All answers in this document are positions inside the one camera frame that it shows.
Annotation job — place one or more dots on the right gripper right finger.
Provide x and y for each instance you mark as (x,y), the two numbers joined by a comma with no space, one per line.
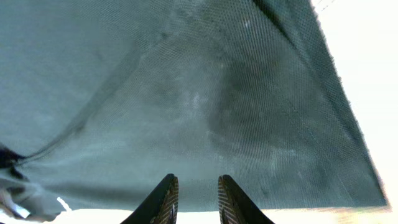
(235,207)

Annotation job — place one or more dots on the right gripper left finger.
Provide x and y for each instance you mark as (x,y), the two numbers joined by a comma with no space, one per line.
(160,206)

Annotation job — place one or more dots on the black t-shirt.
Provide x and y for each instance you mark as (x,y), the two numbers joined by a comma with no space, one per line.
(101,99)

